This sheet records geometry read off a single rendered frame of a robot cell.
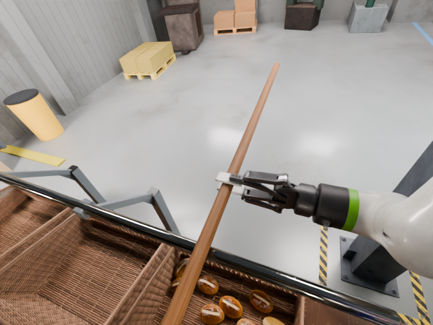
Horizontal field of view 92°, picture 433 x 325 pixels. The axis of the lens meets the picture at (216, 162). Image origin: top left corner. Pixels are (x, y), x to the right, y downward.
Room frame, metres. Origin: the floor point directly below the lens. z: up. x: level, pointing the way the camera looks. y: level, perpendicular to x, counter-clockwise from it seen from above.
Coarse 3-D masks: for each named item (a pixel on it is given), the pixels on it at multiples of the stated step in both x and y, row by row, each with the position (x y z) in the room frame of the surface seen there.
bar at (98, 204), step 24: (72, 168) 0.79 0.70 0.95; (48, 192) 0.44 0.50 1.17; (96, 192) 0.79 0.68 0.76; (96, 216) 0.33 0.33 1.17; (120, 216) 0.31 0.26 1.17; (168, 216) 0.56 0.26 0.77; (168, 240) 0.23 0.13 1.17; (192, 240) 0.22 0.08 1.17; (240, 264) 0.15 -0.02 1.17; (264, 264) 0.15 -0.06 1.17; (288, 288) 0.10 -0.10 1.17; (312, 288) 0.09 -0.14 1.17; (360, 312) 0.05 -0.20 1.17; (384, 312) 0.05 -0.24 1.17
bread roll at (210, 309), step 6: (204, 306) 0.21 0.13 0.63; (210, 306) 0.20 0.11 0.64; (216, 306) 0.20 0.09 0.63; (204, 312) 0.18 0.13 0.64; (210, 312) 0.18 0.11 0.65; (216, 312) 0.18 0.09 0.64; (222, 312) 0.18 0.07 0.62; (204, 318) 0.17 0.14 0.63; (210, 318) 0.16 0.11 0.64; (216, 318) 0.16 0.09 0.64; (222, 318) 0.16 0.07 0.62
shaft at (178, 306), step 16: (272, 80) 0.88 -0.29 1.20; (256, 112) 0.64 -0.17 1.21; (240, 144) 0.48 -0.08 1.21; (240, 160) 0.42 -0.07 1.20; (224, 192) 0.31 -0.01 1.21; (224, 208) 0.28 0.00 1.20; (208, 224) 0.23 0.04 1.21; (208, 240) 0.20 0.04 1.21; (192, 256) 0.17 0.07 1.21; (192, 272) 0.14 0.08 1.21; (192, 288) 0.12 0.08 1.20; (176, 304) 0.09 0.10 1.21; (176, 320) 0.07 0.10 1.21
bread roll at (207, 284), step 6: (204, 276) 0.32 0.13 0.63; (210, 276) 0.32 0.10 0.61; (198, 282) 0.29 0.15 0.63; (204, 282) 0.29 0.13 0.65; (210, 282) 0.28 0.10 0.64; (216, 282) 0.29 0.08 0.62; (204, 288) 0.27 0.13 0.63; (210, 288) 0.26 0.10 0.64; (216, 288) 0.26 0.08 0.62; (210, 294) 0.25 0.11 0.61
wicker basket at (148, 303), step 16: (176, 256) 0.41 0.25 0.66; (160, 272) 0.32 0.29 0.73; (208, 272) 0.34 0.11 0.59; (224, 272) 0.33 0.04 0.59; (144, 288) 0.26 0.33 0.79; (160, 288) 0.29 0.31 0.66; (224, 288) 0.27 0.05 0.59; (240, 288) 0.26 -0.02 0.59; (256, 288) 0.25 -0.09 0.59; (272, 288) 0.24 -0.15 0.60; (144, 304) 0.22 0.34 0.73; (160, 304) 0.24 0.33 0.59; (192, 304) 0.23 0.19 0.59; (288, 304) 0.18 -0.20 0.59; (304, 304) 0.14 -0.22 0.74; (128, 320) 0.17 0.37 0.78; (144, 320) 0.18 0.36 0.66; (160, 320) 0.19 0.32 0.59; (192, 320) 0.17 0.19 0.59; (224, 320) 0.16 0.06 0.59; (256, 320) 0.14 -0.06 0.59; (288, 320) 0.13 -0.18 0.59; (304, 320) 0.10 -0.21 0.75
